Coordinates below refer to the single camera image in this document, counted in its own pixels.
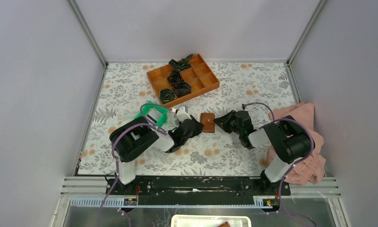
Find green plastic card box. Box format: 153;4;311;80
135;101;168;127

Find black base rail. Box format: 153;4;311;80
106;176;291;206

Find orange wooden compartment tray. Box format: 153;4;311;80
147;53;220;107

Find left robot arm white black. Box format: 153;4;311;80
109;103;204;194

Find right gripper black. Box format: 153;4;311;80
213;110;242;136

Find black items in tray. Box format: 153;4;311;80
167;54;194;97

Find pink crumpled cloth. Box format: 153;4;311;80
273;102;326;185

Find brown leather card holder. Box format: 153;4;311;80
200;113;215;133

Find black coiled cable in tray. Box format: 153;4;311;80
158;88;177;104

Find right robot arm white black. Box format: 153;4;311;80
213;110;315;195

